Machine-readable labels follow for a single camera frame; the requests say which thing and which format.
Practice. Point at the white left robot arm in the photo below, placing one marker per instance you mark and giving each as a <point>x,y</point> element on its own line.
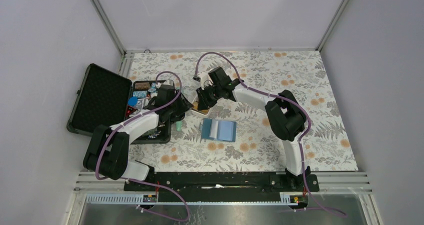
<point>108,150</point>

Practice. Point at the blue leather card holder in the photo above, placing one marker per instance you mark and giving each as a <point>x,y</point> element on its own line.
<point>218,130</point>

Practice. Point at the floral patterned table mat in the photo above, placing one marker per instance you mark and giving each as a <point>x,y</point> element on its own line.
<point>256,148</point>

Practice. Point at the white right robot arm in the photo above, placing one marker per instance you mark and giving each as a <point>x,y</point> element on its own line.
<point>287,119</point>

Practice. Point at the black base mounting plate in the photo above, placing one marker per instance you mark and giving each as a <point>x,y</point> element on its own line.
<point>224,187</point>

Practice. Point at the blue round poker chip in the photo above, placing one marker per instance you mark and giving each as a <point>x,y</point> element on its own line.
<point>132,101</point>

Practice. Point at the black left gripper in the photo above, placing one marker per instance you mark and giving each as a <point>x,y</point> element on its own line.
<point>185,105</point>

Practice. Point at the gold credit card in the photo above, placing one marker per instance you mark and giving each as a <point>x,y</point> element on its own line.
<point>200,107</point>

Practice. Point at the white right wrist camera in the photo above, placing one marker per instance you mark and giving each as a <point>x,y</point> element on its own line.
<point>204,78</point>

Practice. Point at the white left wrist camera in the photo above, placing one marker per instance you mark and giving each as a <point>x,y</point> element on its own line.
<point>169,82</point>

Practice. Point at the mint green case handle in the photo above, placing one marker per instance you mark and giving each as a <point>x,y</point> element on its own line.
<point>179,125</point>

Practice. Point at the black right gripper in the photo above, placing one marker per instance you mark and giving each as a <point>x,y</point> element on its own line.
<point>203,102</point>

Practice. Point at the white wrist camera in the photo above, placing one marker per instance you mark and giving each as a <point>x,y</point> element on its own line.
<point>204,78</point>
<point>169,82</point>

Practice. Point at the black open carrying case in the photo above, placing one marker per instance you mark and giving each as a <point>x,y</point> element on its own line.
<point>101,100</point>

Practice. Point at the white rectangular plastic tray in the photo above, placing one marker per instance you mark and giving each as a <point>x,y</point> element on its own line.
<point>198,114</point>

